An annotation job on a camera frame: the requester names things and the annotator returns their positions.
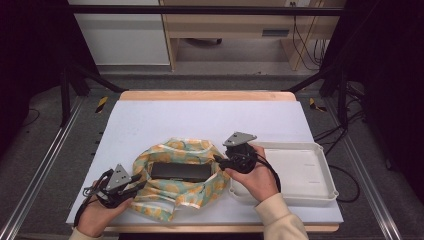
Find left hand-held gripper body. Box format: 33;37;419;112
83;163;134;209

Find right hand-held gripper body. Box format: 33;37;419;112
222;131;259;175

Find fruit-print cloth bag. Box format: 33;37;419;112
129;137;232;223

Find black rectangular case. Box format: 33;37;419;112
150;161;213;184

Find person's right hand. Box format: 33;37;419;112
224;143;281;203

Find person's left hand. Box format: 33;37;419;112
76;197;134;238

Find white plastic tray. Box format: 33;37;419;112
228;141;340;207

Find light wooden desk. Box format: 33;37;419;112
159;0;346;72

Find white cabinet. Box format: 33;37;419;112
67;0;171;66

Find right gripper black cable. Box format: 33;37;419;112
254;153;282;194

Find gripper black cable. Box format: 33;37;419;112
73;195;101;228
254;153;282;194

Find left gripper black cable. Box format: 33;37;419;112
73;195;101;228

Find aluminium floor rail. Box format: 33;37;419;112
0;95;85;240
324;96;405;240

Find black floor cables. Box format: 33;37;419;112
312;109;365;158

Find black frame strut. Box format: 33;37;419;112
59;62;126;128
283;62;350;130

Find black floor cable loop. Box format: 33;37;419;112
327;164;362;204

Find bundle of hanging cables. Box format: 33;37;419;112
291;1;330;72

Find black horizontal frame bar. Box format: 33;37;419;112
67;4;345;17

